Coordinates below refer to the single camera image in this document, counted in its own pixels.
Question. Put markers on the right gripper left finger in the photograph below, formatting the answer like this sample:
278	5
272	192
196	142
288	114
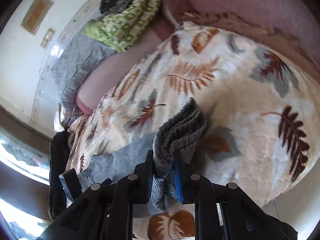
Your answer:
143	186

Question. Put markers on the black jacket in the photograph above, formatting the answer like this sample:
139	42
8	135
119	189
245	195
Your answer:
59	154

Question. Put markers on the beige wall switch plate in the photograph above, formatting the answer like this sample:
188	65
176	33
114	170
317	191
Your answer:
47	38

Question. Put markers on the grey quilted pillow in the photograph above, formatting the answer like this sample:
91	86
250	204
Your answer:
79	58

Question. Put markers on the pink sofa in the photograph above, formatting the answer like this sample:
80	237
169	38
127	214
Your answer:
292	25

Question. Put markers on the grey denim pants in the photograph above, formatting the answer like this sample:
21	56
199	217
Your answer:
179	134

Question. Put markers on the leaf pattern fleece blanket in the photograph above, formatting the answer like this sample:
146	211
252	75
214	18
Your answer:
261	107

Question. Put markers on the green patterned folded blanket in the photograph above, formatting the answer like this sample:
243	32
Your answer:
120	31

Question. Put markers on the cream cloth bundle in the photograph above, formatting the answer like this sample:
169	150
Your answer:
60	119

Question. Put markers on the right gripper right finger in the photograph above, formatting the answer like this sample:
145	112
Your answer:
185	190

